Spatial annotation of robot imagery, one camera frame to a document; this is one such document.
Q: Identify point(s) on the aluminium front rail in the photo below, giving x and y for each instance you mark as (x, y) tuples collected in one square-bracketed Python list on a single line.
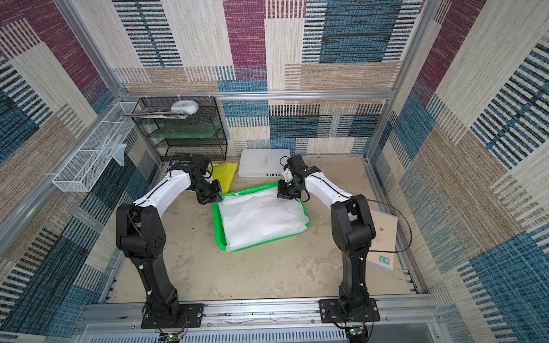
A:
[(394, 318)]

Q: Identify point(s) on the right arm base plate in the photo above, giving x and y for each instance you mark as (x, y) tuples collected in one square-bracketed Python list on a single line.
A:
[(335, 311)]

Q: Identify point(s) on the white flat box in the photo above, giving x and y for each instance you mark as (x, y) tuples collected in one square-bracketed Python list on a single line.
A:
[(256, 163)]

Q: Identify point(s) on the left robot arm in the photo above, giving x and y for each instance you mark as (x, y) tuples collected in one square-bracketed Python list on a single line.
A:
[(140, 235)]

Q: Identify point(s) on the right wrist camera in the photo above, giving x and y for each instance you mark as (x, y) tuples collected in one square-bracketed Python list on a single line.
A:
[(292, 167)]

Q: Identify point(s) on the black wire shelf rack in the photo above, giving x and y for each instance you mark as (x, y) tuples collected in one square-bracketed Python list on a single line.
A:
[(202, 133)]

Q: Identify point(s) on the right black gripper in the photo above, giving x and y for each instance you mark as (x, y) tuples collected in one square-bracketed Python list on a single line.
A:
[(285, 189)]

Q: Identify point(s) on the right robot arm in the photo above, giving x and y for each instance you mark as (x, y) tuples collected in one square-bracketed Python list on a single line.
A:
[(352, 229)]

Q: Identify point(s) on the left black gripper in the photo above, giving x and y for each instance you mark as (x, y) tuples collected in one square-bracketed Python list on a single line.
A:
[(215, 196)]

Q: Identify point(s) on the white raincoat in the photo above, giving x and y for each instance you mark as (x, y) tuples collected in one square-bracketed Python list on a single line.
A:
[(261, 218)]

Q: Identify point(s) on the cardboard box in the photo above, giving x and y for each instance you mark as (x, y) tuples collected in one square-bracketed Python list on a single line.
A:
[(382, 251)]

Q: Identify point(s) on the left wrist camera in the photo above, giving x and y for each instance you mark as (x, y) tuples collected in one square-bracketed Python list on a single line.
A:
[(203, 163)]

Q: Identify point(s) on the magazines on shelf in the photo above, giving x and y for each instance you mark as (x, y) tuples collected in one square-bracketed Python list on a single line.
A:
[(158, 113)]

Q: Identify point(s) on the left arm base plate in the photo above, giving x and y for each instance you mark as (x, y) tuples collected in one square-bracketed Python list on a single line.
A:
[(186, 315)]

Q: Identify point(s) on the white round object on shelf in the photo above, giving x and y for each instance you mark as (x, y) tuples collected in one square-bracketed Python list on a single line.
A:
[(185, 107)]

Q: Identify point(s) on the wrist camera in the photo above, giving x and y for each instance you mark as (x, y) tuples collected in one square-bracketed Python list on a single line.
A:
[(292, 167), (203, 163)]

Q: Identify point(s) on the small yellow raincoat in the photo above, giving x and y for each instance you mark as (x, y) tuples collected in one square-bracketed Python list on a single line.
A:
[(223, 172)]

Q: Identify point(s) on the white wire wall basket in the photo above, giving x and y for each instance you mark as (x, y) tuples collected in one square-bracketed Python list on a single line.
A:
[(102, 145)]

